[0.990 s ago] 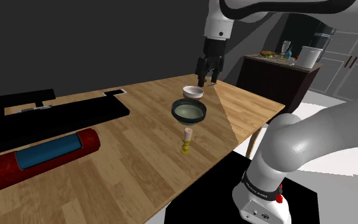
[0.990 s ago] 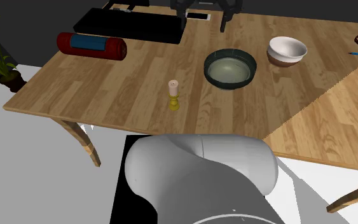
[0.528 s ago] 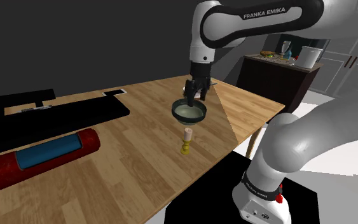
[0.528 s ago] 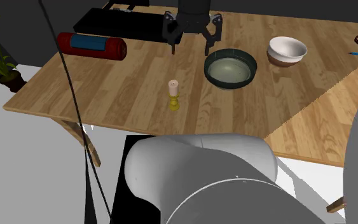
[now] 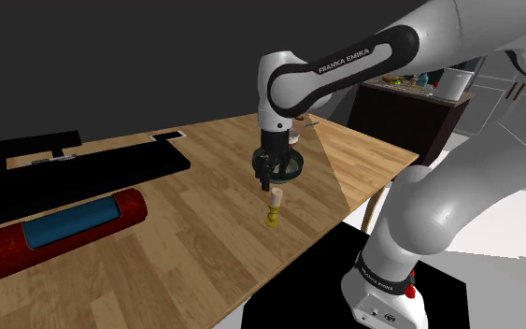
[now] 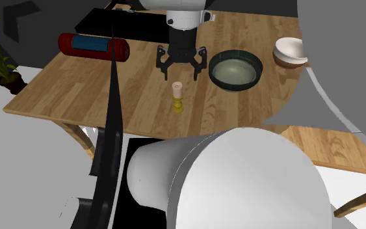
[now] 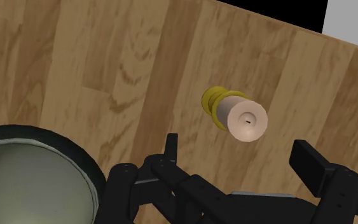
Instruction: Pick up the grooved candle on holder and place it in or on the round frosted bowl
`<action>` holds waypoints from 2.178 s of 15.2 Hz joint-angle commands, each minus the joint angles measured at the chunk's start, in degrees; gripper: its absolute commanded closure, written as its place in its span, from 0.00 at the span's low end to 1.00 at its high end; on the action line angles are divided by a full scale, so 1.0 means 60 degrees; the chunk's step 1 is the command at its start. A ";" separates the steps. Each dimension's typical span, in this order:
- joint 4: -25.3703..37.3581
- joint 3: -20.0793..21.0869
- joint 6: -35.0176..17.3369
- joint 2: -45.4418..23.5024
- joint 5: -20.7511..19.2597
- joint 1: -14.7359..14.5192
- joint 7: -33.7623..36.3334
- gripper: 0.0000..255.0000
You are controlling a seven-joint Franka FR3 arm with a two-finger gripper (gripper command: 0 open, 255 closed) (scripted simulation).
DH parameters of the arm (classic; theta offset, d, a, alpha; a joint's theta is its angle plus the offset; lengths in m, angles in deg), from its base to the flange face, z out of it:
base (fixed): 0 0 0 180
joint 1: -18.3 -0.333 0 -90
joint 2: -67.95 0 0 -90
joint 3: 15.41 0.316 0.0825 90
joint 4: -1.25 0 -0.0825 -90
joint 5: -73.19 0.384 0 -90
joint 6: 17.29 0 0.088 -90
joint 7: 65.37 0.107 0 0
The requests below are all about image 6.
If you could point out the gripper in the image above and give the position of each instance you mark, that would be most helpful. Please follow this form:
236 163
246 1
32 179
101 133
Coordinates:
182 44

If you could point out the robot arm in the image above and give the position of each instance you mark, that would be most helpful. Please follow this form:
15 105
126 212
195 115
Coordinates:
249 180

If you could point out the pink candle on yellow holder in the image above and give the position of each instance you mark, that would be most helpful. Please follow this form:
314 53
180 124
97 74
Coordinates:
178 95

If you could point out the dark green bowl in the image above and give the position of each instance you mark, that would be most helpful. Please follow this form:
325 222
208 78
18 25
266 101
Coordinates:
235 71

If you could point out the black flat box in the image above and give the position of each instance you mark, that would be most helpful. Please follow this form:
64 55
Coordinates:
132 27

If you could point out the red cylinder with blue panel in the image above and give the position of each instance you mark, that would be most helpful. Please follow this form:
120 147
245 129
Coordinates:
90 47

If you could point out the black tall thin object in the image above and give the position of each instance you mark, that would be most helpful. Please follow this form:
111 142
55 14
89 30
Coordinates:
113 126

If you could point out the white bowl with brown base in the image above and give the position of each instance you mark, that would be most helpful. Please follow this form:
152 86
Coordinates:
289 52

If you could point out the wooden table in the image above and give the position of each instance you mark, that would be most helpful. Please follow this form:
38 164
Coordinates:
75 92

